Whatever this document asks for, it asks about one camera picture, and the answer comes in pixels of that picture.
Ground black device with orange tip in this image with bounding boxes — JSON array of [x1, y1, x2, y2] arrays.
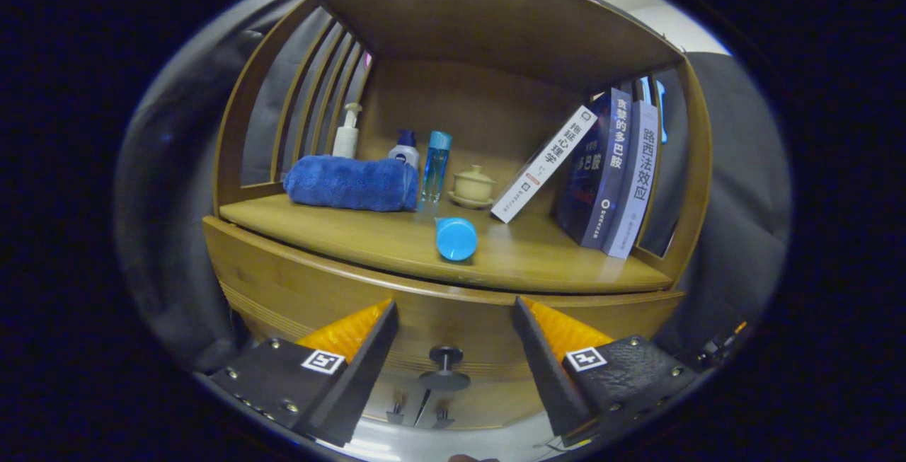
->
[[690, 319, 750, 371]]

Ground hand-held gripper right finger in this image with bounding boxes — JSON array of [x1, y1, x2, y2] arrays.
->
[[511, 296, 703, 449]]

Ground white book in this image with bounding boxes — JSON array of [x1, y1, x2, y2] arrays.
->
[[491, 105, 599, 224]]

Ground blue and white tube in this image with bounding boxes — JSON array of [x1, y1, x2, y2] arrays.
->
[[435, 216, 478, 262]]

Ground blue rolled towel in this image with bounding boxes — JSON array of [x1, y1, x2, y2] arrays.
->
[[283, 155, 420, 212]]

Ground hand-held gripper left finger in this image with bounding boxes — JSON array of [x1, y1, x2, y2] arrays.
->
[[209, 299, 399, 449]]

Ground clear blue bottle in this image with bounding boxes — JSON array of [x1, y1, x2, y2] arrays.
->
[[422, 130, 453, 203]]

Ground wooden cabinet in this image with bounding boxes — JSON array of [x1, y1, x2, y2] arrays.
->
[[202, 0, 714, 434]]

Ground beige lidded teacup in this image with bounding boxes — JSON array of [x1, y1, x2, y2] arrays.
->
[[447, 165, 497, 209]]

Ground light purple book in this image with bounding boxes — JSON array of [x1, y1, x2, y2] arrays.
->
[[603, 100, 660, 260]]

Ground black backdrop cloth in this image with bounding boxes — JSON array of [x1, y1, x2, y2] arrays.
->
[[113, 0, 792, 374]]

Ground wooden countertop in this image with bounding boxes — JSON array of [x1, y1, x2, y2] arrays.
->
[[219, 193, 673, 294]]

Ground wooden cabinet door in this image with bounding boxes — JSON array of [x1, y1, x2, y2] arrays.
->
[[357, 377, 427, 427], [425, 381, 556, 431]]

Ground dark blue book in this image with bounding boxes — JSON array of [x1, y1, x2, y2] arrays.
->
[[554, 88, 633, 250]]

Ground white pump bottle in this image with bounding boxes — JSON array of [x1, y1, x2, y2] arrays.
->
[[332, 102, 363, 160]]

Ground white lotion bottle blue cap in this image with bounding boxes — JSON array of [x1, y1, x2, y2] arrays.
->
[[388, 129, 420, 169]]

